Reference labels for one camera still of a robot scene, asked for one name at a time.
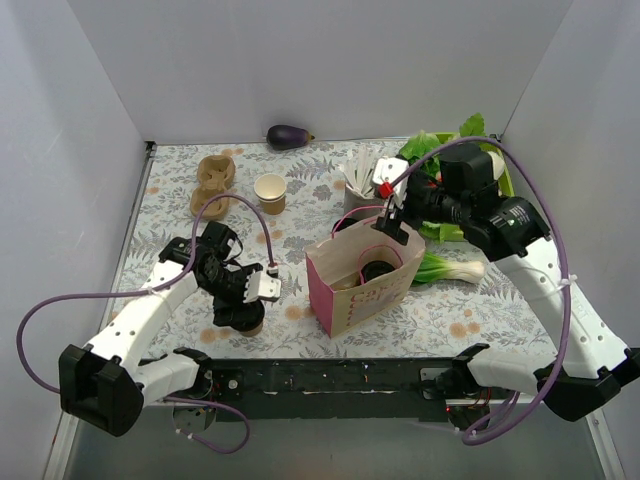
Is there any paper bag with pink handles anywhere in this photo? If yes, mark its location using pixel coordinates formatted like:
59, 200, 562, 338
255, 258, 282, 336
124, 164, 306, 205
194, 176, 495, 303
305, 218, 426, 338

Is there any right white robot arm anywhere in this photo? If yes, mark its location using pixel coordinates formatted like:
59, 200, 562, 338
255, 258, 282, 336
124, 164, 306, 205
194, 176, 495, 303
371, 141, 639, 421

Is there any purple cable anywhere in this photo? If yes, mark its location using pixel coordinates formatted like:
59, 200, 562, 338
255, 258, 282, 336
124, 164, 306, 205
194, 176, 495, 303
16, 193, 279, 454
389, 136, 572, 446

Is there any stack of cardboard carriers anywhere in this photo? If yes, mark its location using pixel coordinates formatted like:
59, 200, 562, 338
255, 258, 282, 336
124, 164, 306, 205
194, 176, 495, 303
190, 155, 236, 221

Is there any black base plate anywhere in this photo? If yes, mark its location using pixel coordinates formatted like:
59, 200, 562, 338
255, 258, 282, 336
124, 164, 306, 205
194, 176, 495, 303
199, 356, 513, 424

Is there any stack of paper cups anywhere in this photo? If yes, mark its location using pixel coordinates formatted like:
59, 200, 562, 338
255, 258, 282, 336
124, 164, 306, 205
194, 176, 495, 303
254, 174, 287, 215

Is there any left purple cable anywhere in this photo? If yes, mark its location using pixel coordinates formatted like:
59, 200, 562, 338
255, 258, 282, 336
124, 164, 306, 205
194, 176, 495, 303
16, 193, 279, 454

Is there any purple eggplant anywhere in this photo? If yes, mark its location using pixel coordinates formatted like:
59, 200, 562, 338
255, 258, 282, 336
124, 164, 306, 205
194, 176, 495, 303
266, 124, 315, 151

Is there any bok choy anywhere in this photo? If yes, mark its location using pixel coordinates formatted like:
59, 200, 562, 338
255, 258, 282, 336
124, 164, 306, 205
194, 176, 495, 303
413, 252, 486, 285

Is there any green lettuce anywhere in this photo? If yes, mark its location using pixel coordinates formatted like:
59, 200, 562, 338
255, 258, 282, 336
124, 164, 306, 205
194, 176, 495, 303
397, 130, 442, 165

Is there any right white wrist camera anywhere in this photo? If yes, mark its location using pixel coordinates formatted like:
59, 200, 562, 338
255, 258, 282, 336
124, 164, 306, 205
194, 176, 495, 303
371, 157, 409, 201

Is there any white radish with leaves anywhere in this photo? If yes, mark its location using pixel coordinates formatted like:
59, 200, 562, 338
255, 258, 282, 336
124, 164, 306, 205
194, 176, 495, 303
459, 113, 486, 137

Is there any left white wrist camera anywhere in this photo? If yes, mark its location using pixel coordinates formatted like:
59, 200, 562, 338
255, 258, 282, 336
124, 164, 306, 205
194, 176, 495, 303
241, 263, 282, 304

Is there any green plastic basket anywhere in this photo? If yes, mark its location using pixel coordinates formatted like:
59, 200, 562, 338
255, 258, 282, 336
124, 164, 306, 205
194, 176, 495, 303
429, 130, 516, 241

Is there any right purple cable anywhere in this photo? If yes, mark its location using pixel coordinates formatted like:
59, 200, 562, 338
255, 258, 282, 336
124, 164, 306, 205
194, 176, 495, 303
389, 136, 572, 446

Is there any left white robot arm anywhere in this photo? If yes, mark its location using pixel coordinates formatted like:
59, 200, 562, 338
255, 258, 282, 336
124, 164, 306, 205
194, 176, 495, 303
58, 221, 281, 436

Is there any grey holder cup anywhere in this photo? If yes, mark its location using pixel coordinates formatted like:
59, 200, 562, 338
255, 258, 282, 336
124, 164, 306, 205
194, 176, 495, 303
343, 182, 384, 221

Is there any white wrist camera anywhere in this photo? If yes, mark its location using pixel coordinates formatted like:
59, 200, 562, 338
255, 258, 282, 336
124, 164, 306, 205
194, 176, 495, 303
371, 157, 409, 201
241, 263, 282, 304

